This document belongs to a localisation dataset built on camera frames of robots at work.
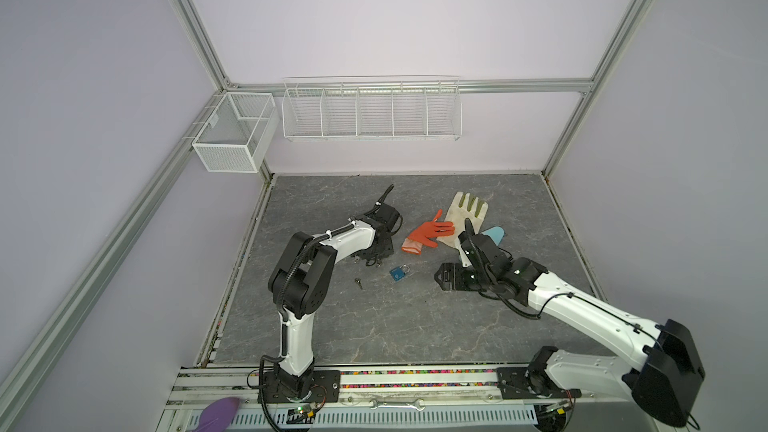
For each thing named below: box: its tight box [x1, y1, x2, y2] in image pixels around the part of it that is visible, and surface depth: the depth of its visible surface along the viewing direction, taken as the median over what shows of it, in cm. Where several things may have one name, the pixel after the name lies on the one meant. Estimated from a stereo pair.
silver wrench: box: [369, 399, 426, 411], surface depth 72 cm
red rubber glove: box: [402, 209, 455, 255], surface depth 102 cm
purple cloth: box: [195, 397, 240, 432], surface depth 72 cm
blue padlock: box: [389, 264, 410, 282], surface depth 95 cm
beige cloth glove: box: [437, 191, 488, 267], surface depth 111 cm
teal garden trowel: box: [482, 226, 505, 246], surface depth 104 cm
